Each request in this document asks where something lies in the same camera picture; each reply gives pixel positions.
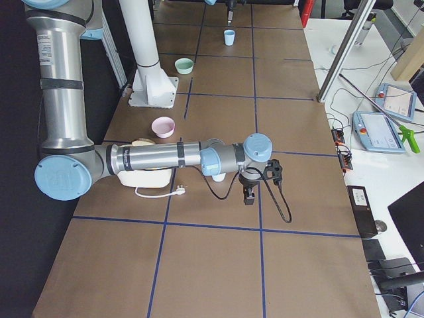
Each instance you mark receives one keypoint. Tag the light blue cup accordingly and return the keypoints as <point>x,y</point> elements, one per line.
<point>229,37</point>
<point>219,177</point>

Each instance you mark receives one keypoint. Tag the cream toaster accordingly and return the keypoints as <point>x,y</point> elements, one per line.
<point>145,178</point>

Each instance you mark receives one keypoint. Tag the toast slice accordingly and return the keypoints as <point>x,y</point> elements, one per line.
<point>142,142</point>

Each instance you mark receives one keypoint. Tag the white pedestal column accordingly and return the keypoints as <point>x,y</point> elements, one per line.
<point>151,86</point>

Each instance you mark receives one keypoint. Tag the teach pendant far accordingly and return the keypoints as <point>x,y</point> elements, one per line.
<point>398,102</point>

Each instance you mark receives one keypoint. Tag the pink bowl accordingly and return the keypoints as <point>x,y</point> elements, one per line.
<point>163,127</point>

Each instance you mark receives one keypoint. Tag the black monitor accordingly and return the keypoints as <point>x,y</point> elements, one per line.
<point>407,215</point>

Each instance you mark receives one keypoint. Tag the orange black connector block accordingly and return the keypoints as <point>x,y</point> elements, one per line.
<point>343,151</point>

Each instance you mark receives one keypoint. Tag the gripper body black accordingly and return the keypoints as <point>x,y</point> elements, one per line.
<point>247,181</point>
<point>230,4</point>

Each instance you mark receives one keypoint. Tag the teach pendant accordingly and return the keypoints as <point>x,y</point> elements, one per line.
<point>398,102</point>
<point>376,132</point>

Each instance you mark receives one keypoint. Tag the black box with label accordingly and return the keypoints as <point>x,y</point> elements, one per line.
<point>362,211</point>

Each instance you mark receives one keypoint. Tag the aluminium frame post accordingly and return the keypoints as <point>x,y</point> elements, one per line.
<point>347,43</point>

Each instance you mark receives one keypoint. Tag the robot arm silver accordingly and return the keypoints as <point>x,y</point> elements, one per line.
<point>71,160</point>

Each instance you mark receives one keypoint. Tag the teach pendant near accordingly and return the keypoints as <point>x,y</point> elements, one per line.
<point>376,132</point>

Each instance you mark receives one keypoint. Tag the green bowl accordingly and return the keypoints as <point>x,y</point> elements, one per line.
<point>184,66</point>

